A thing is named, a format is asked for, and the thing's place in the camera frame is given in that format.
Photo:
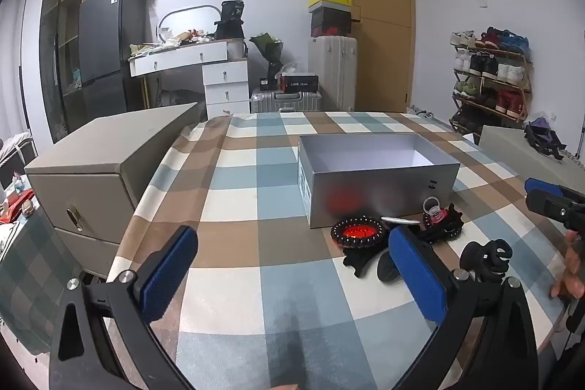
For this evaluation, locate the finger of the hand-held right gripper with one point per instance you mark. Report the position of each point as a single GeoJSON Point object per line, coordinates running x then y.
{"type": "Point", "coordinates": [544, 185]}
{"type": "Point", "coordinates": [557, 212]}

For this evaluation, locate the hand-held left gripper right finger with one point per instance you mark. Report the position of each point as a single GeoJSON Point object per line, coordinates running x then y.
{"type": "Point", "coordinates": [418, 275]}

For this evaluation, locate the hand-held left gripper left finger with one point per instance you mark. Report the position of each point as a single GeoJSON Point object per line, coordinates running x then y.
{"type": "Point", "coordinates": [169, 275]}

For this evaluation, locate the black toothed hair clip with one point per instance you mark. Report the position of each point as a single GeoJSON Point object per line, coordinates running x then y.
{"type": "Point", "coordinates": [363, 264]}

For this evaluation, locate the silver oval hair clip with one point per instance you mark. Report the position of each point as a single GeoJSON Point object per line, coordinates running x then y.
{"type": "Point", "coordinates": [400, 220]}

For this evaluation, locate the black hair claw clip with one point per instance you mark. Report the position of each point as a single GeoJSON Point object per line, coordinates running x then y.
{"type": "Point", "coordinates": [484, 257]}

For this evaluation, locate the silver cardboard box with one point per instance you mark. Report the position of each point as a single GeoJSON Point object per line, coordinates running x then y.
{"type": "Point", "coordinates": [374, 193]}

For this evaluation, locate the person's right hand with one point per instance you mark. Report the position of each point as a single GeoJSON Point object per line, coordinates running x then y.
{"type": "Point", "coordinates": [576, 266]}

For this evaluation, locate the person's left hand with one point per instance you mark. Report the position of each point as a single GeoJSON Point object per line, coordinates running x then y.
{"type": "Point", "coordinates": [285, 387]}

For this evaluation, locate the black oval hair clip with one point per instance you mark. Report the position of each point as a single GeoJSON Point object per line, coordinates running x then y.
{"type": "Point", "coordinates": [387, 269]}

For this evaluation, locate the checkered blanket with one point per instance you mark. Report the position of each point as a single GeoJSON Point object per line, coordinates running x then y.
{"type": "Point", "coordinates": [283, 280]}

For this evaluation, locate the collection of sneakers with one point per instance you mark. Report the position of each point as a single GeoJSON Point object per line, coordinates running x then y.
{"type": "Point", "coordinates": [480, 68]}

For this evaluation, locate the dark plaid bedsheet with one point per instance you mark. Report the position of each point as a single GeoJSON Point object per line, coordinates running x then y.
{"type": "Point", "coordinates": [32, 271]}

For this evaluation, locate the wooden shoe rack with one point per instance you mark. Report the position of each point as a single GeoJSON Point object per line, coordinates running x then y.
{"type": "Point", "coordinates": [491, 53]}

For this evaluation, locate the red fabric item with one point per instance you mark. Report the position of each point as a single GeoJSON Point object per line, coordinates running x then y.
{"type": "Point", "coordinates": [16, 207]}

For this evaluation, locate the white drawer unit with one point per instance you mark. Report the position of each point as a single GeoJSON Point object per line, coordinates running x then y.
{"type": "Point", "coordinates": [226, 86]}

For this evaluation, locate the silver suitcase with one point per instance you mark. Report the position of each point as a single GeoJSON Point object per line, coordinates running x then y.
{"type": "Point", "coordinates": [288, 102]}

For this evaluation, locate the white vanity desk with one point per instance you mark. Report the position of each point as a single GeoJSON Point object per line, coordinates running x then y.
{"type": "Point", "coordinates": [178, 56]}

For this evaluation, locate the white suitcase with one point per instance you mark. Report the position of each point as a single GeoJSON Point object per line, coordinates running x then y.
{"type": "Point", "coordinates": [331, 70]}

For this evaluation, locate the black and red box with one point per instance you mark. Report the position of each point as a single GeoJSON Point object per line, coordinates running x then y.
{"type": "Point", "coordinates": [299, 83]}

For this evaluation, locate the wooden door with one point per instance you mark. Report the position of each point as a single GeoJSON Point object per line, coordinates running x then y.
{"type": "Point", "coordinates": [379, 29]}

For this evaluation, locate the white ribbed bin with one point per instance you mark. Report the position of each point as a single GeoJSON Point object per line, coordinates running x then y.
{"type": "Point", "coordinates": [236, 49]}

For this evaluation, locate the pile of toiletries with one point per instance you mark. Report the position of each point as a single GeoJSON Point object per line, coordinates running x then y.
{"type": "Point", "coordinates": [183, 37]}

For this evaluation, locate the dark grey refrigerator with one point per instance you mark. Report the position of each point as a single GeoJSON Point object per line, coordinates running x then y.
{"type": "Point", "coordinates": [109, 42]}

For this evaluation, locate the green bouquet in black wrap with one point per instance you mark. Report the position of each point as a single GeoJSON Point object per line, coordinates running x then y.
{"type": "Point", "coordinates": [267, 47]}

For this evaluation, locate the glass door wardrobe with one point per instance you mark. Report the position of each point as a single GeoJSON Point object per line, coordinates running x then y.
{"type": "Point", "coordinates": [59, 52]}

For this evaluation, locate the oval vanity mirror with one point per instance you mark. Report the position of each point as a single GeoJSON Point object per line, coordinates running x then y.
{"type": "Point", "coordinates": [192, 19]}

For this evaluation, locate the black bag with white print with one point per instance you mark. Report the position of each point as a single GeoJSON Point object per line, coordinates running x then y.
{"type": "Point", "coordinates": [231, 20]}

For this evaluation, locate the black and red shoebox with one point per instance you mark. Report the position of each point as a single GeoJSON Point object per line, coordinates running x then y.
{"type": "Point", "coordinates": [330, 23]}

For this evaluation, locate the yellow lid shoebox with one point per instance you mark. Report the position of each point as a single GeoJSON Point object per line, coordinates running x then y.
{"type": "Point", "coordinates": [329, 0]}

